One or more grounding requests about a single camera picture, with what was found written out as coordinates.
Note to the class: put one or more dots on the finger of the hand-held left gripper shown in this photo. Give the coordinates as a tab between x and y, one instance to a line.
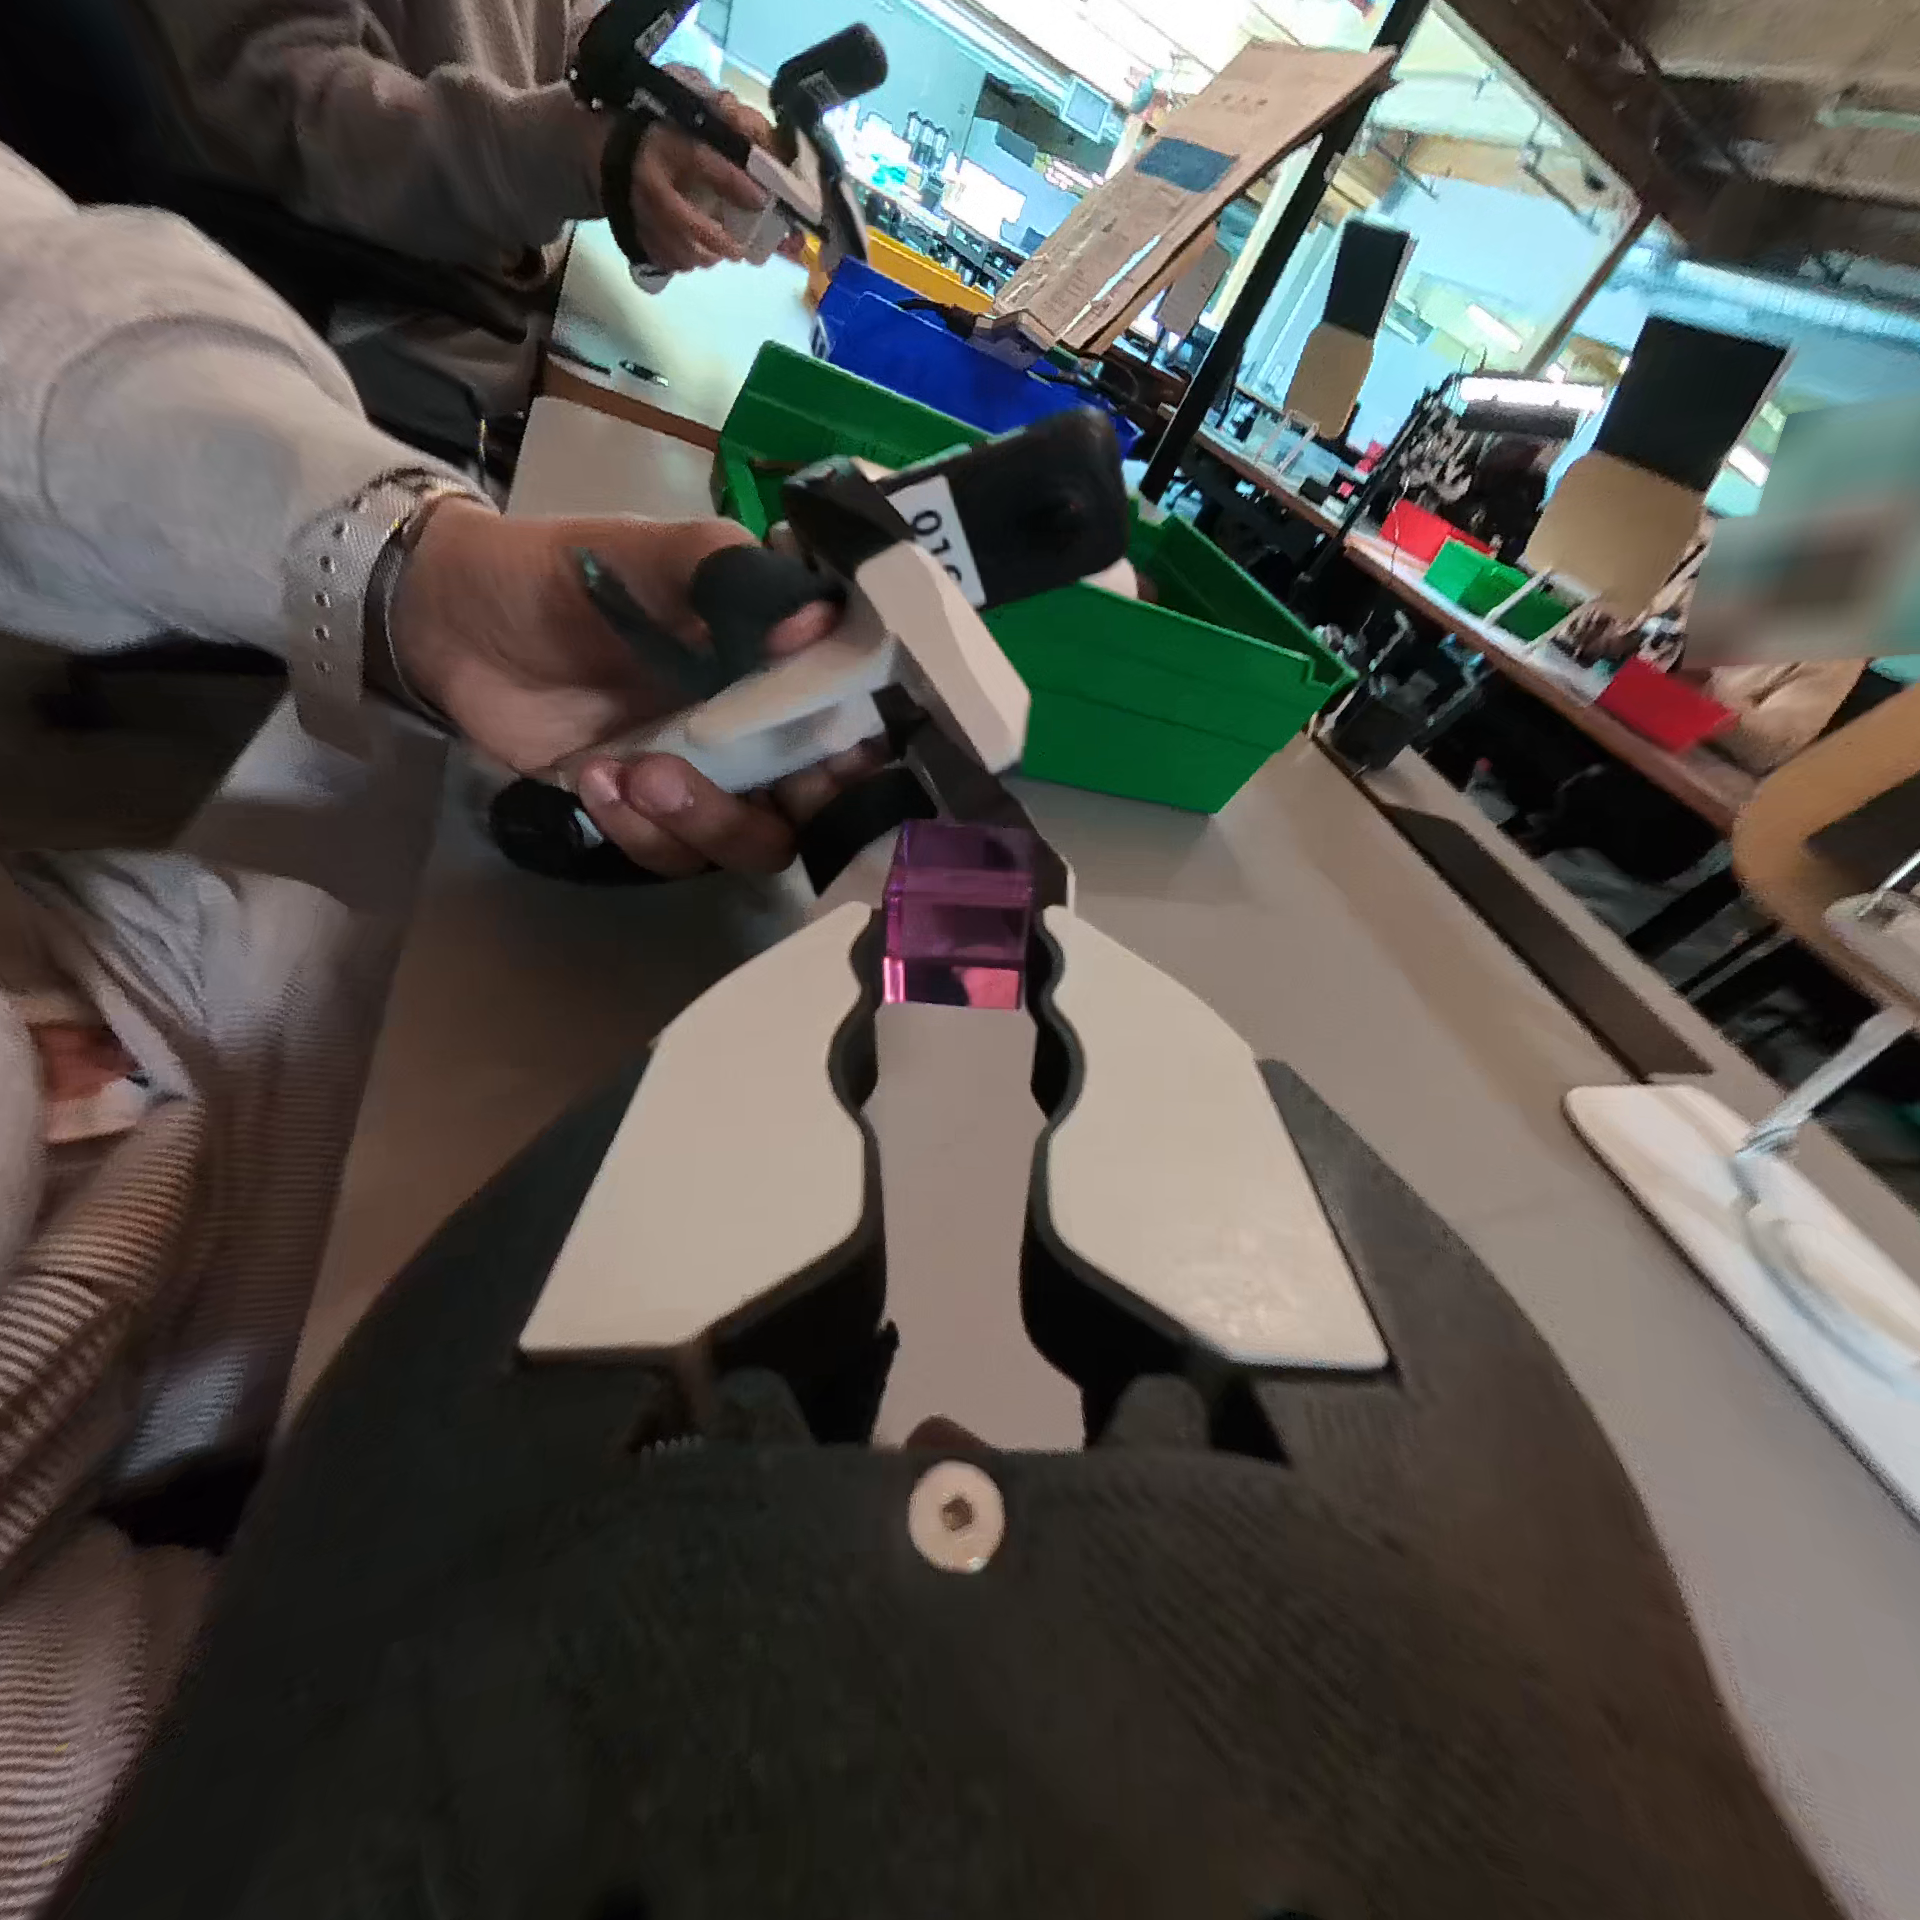
849	832
953	661

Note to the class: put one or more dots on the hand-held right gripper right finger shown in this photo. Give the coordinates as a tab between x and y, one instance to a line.
1184	1184

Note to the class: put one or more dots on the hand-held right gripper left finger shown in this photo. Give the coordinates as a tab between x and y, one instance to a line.
721	1172

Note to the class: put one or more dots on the purple transparent cube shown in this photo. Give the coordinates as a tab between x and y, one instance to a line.
961	916

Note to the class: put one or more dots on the large green plastic bin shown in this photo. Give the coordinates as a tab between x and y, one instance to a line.
1142	691

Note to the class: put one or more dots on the person's left forearm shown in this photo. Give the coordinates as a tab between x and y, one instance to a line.
150	451

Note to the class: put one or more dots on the grey desk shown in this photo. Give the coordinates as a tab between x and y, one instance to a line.
1350	1049

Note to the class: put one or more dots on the person's left hand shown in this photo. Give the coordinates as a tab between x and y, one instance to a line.
511	629

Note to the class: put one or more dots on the blue plastic bin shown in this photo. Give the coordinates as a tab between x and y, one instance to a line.
931	353

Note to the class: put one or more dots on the yellow plastic bin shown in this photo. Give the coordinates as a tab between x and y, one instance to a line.
901	264

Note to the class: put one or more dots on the tilted cardboard panel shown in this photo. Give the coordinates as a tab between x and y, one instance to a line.
1184	182

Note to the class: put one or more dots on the black metal pole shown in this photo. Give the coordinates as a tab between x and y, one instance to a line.
1275	240

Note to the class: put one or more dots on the black and cardboard background panel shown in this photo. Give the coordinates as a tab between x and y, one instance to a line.
1350	329
1650	451

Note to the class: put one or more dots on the small red bin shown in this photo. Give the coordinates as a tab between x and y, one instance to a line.
1664	703
1425	528

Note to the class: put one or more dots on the black pen cup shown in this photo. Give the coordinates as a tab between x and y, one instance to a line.
1368	728

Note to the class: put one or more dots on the small green bin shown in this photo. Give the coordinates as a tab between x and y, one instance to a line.
1483	587

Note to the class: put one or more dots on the white lamp base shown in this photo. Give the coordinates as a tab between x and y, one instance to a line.
1695	1201

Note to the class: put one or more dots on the person's light clothing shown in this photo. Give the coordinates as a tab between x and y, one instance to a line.
106	1350

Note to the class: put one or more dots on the black board with cardboard backing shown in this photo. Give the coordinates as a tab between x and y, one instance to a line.
1822	840

